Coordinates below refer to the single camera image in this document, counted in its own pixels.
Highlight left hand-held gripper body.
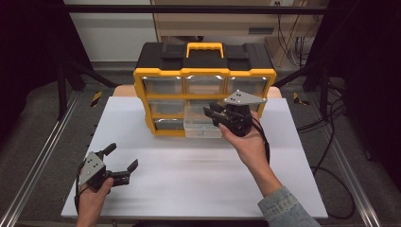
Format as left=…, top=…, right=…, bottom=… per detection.
left=78, top=151, right=131, bottom=193

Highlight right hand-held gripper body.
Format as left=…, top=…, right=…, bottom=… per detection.
left=220, top=89, right=268, bottom=138

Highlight yellow black drawer organizer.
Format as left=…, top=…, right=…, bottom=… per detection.
left=132, top=42, right=278, bottom=137

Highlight person's right hand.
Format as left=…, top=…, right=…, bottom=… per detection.
left=218, top=111, right=272, bottom=173

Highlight person's left hand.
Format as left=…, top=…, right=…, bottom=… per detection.
left=77, top=177, right=114, bottom=218

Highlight grid of clear drawers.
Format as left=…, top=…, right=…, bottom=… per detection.
left=141, top=75, right=270, bottom=131

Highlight black metal stand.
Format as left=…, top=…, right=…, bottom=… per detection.
left=272, top=60, right=331, bottom=121
left=56, top=61, right=120, bottom=121

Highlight wooden cabinet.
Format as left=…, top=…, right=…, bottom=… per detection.
left=150, top=0, right=329, bottom=68

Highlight white cabinet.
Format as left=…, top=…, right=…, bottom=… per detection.
left=62, top=0, right=159, bottom=62

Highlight dark curtain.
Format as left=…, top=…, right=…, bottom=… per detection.
left=0, top=0, right=94, bottom=146
left=305, top=0, right=401, bottom=185

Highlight left hand-held gripper cable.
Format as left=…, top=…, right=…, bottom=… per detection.
left=74, top=160, right=88, bottom=216

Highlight aluminium rail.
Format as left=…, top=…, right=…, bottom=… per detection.
left=305, top=94, right=383, bottom=227
left=0, top=91, right=80, bottom=227

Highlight black floor cables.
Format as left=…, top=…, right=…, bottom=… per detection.
left=296, top=79, right=348, bottom=165

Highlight bundle of hanging cables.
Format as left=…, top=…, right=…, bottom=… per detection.
left=275, top=2, right=313, bottom=69

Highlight black frame crossbar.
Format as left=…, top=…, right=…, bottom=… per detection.
left=41, top=4, right=341, bottom=15

